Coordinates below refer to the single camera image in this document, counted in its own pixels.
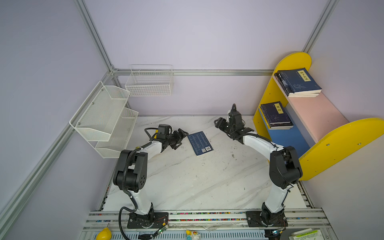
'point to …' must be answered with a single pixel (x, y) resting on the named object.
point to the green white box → (309, 234)
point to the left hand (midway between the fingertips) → (185, 137)
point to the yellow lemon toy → (104, 234)
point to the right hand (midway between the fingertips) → (217, 121)
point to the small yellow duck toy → (195, 236)
